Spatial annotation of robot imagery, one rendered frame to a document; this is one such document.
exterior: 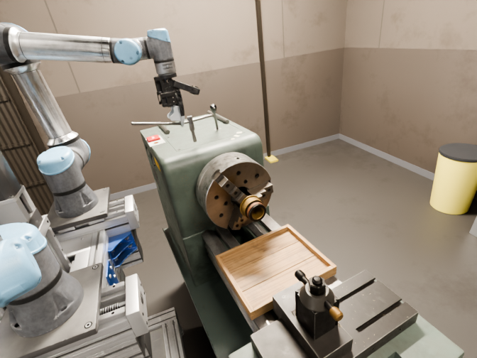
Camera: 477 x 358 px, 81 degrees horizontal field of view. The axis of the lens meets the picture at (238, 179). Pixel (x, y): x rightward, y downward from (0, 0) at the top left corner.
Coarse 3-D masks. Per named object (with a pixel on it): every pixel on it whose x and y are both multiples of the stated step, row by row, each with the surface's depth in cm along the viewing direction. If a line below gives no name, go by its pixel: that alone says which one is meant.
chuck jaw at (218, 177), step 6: (216, 174) 110; (222, 174) 110; (216, 180) 109; (222, 180) 108; (228, 180) 106; (222, 186) 106; (228, 186) 107; (234, 186) 108; (234, 192) 107; (240, 192) 108; (234, 198) 108; (240, 198) 107
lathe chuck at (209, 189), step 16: (224, 160) 114; (240, 160) 112; (208, 176) 112; (240, 176) 113; (256, 176) 117; (208, 192) 109; (224, 192) 113; (208, 208) 112; (224, 208) 116; (224, 224) 119
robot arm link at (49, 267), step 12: (0, 228) 59; (12, 228) 59; (24, 228) 59; (36, 228) 61; (24, 240) 56; (36, 240) 59; (36, 252) 58; (48, 252) 62; (48, 264) 61; (48, 276) 61; (36, 288) 59
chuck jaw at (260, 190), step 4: (268, 180) 121; (260, 184) 119; (264, 184) 119; (268, 184) 118; (244, 188) 120; (252, 188) 117; (256, 188) 117; (260, 188) 116; (264, 188) 116; (268, 188) 117; (272, 188) 118; (248, 192) 116; (252, 192) 115; (256, 192) 114; (260, 192) 114; (264, 192) 114; (268, 192) 118; (272, 192) 119; (260, 196) 111; (264, 196) 115
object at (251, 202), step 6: (246, 198) 108; (252, 198) 107; (258, 198) 110; (240, 204) 111; (246, 204) 106; (252, 204) 105; (258, 204) 104; (240, 210) 109; (246, 210) 106; (252, 210) 104; (258, 210) 109; (264, 210) 106; (246, 216) 107; (252, 216) 108; (258, 216) 108
